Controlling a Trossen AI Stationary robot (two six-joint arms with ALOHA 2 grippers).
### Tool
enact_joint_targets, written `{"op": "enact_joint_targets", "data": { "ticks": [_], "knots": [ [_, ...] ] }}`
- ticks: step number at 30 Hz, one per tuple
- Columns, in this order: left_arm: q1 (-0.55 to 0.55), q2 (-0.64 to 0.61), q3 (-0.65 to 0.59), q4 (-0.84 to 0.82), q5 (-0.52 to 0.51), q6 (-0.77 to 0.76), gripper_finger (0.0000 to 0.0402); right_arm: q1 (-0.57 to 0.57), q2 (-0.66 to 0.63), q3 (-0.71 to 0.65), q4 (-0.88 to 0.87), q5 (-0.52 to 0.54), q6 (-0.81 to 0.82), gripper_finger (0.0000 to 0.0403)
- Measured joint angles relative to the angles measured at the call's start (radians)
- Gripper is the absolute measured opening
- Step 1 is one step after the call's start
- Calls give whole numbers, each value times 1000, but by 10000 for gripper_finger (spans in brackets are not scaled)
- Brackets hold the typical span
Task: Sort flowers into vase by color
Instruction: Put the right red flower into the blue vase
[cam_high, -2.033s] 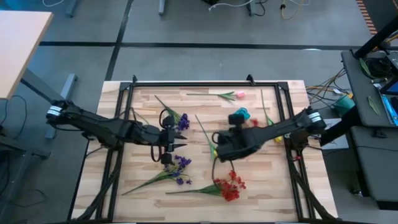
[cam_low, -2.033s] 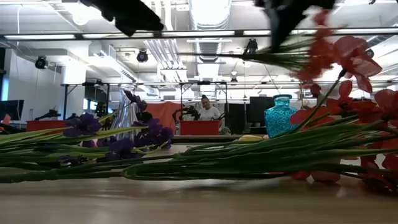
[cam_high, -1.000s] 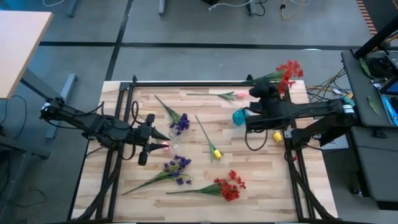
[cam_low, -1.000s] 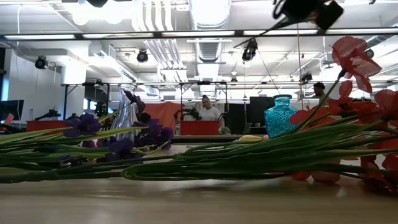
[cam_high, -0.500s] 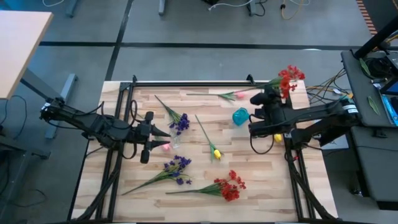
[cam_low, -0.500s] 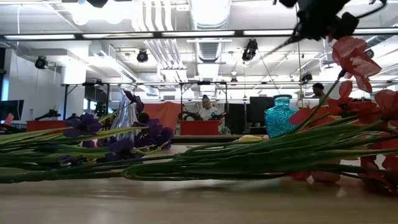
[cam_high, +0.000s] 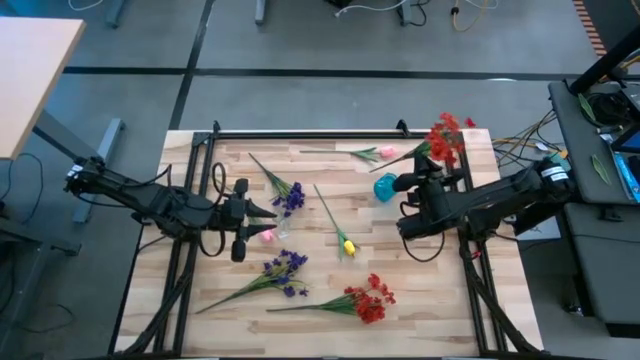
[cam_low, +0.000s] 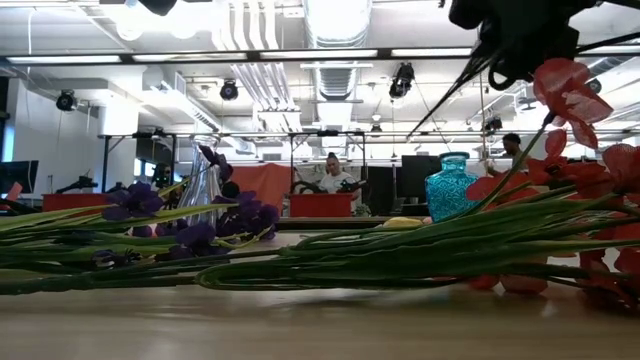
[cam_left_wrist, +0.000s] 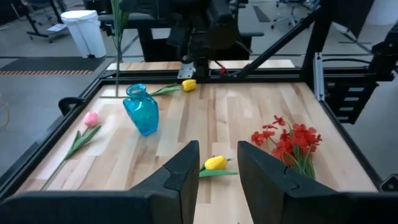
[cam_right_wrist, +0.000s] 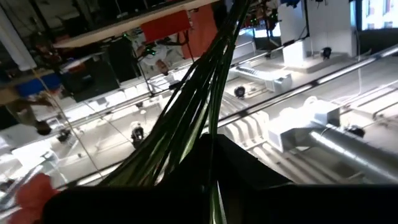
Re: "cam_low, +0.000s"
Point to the orange fabric partition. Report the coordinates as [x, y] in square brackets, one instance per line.
[265, 182]

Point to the red plastic bin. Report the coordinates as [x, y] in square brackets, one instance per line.
[75, 202]
[320, 205]

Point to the black ceiling spotlight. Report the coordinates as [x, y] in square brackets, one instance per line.
[402, 80]
[492, 123]
[66, 100]
[229, 90]
[593, 85]

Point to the blue textured glass vase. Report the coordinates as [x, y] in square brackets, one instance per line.
[445, 190]

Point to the black aluminium table frame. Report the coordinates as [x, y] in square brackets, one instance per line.
[330, 223]

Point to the purple artificial flower bunch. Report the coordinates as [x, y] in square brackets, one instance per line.
[245, 215]
[132, 200]

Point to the black computer monitor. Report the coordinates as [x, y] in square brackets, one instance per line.
[17, 175]

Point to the person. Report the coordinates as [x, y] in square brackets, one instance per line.
[511, 147]
[334, 180]

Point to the clear glass vase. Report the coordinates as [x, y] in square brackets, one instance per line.
[200, 185]

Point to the silver ventilation duct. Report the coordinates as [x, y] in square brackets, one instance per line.
[335, 30]

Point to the black overhead light beam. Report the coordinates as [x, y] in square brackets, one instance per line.
[127, 58]

